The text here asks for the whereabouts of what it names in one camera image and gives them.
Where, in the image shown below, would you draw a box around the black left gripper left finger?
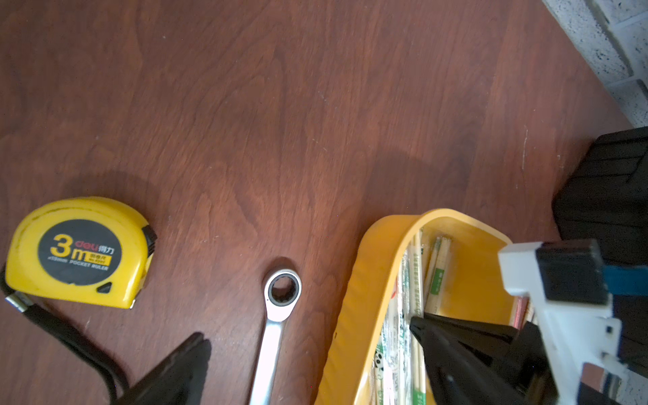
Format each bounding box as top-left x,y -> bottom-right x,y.
116,332 -> 212,405

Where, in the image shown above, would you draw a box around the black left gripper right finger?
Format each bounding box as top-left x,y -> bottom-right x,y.
410,315 -> 557,404

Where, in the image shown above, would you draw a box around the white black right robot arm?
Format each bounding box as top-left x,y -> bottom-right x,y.
499,240 -> 647,404

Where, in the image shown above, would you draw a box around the yellow plastic storage box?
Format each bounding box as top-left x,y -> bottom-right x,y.
315,209 -> 516,404

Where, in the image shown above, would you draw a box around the green panda wrapped chopsticks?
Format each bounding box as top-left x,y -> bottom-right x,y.
372,231 -> 427,404

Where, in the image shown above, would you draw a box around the green label wrapped chopsticks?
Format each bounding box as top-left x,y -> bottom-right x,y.
424,236 -> 452,314

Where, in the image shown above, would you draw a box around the yellow tape measure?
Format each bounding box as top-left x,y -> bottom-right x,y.
5,197 -> 157,309

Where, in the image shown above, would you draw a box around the black plastic toolbox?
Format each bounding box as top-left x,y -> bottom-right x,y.
552,128 -> 647,376

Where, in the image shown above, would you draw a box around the black tape measure strap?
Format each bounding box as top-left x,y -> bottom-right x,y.
0,265 -> 130,401

